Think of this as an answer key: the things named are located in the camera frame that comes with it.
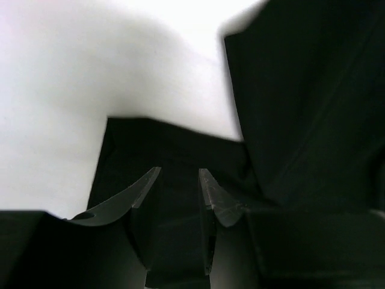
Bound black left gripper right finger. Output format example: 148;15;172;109
199;169;384;288

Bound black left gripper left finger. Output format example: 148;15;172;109
1;167;161;289

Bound black shorts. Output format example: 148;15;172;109
88;1;384;288

